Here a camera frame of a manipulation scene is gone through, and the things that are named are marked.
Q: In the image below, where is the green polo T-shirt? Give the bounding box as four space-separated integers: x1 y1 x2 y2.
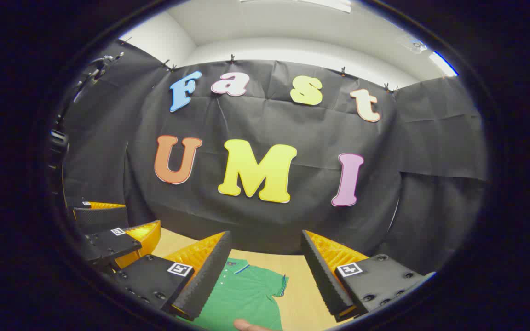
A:
178 258 289 331

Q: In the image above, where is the row of black cloth clips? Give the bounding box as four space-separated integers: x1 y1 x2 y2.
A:
120 36 399 92

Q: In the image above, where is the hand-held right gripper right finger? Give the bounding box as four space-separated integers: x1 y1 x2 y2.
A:
301 230 437 322

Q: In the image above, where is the black clamp stand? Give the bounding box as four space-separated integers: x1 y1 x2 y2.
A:
74 52 125 104

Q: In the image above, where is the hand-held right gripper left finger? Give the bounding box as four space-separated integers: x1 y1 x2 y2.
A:
111 231 232 321

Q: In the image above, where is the black backdrop cloth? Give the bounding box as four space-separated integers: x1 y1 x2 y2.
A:
60 39 489 276

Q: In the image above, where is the white ceiling light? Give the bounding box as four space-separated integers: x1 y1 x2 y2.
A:
430 51 459 78

